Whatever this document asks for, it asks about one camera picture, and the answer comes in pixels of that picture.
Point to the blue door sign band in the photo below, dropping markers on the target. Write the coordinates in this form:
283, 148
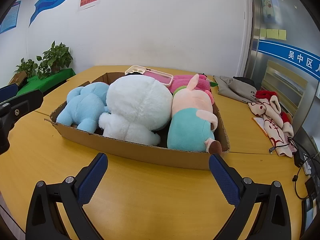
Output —
280, 52

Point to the red white fluffy sock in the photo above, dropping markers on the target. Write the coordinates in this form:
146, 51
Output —
287, 127

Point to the white power strip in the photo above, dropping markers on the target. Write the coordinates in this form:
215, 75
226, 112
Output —
308, 166

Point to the green covered bench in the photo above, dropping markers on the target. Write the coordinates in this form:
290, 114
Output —
60, 76

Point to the white panda plush toy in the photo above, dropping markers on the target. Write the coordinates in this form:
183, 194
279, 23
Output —
137, 105

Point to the black box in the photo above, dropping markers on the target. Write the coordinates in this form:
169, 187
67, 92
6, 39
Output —
311, 187

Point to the brown cardboard box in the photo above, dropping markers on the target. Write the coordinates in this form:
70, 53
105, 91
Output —
150, 152

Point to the small open cardboard box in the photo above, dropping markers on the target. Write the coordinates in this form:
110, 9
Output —
18, 78

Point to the grey tote bag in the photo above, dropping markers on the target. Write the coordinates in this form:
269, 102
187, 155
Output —
232, 87

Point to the pink phone case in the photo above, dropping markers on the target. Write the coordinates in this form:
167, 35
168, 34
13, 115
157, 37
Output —
155, 76

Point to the pink strawberry plush toy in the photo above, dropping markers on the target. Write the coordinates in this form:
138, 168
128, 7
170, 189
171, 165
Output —
181, 82

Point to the red fluffy cloth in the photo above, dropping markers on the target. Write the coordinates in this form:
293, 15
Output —
265, 94

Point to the yellow sticky note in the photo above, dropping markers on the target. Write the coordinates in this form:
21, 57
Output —
282, 34
263, 33
272, 33

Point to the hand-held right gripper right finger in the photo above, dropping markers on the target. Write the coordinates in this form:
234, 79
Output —
225, 180

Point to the blue ribbon wall decal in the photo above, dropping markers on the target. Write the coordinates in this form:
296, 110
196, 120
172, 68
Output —
47, 3

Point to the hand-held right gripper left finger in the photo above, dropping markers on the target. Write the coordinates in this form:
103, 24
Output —
91, 180

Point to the small potted green plant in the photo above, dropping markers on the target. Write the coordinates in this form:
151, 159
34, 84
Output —
26, 67

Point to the red paper notice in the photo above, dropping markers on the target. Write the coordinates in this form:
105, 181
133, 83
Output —
88, 0

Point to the light blue elephant plush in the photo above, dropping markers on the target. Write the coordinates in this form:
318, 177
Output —
82, 102

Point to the black charger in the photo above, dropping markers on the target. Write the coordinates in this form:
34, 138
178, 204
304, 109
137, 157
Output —
298, 158

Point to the blue framed wall poster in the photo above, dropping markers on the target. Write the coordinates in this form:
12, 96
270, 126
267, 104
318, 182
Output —
12, 15

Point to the cartoon printed cloth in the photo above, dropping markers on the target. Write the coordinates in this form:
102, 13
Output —
272, 127

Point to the large potted green plant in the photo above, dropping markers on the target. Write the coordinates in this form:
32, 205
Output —
56, 57

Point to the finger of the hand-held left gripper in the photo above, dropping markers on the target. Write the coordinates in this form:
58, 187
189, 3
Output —
8, 90
25, 103

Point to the cartoon sheep door poster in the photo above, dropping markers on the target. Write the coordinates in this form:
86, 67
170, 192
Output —
269, 3

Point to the pink pig plush toy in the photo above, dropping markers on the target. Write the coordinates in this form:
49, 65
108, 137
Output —
187, 127

